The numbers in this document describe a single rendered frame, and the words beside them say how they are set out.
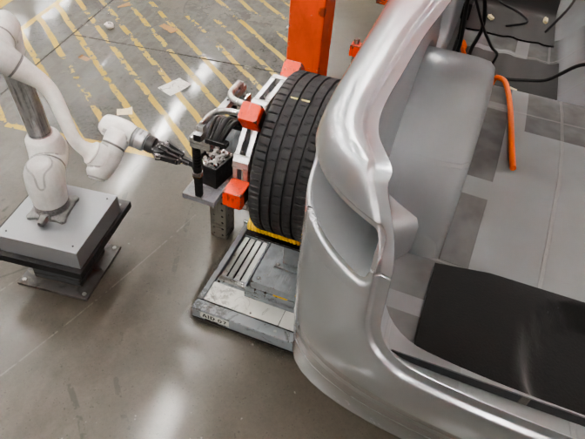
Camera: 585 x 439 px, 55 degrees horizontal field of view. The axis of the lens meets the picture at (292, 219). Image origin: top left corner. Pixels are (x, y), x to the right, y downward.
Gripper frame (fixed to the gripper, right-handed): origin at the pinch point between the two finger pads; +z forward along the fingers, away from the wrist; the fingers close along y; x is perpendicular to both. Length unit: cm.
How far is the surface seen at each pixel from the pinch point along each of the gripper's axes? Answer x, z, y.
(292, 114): -54, 34, -12
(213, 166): 13.6, 7.3, 17.9
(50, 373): 77, -17, -76
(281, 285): 33, 60, -14
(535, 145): -69, 120, 16
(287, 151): -47, 38, -23
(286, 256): 27, 56, -2
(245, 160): -34.7, 24.8, -22.5
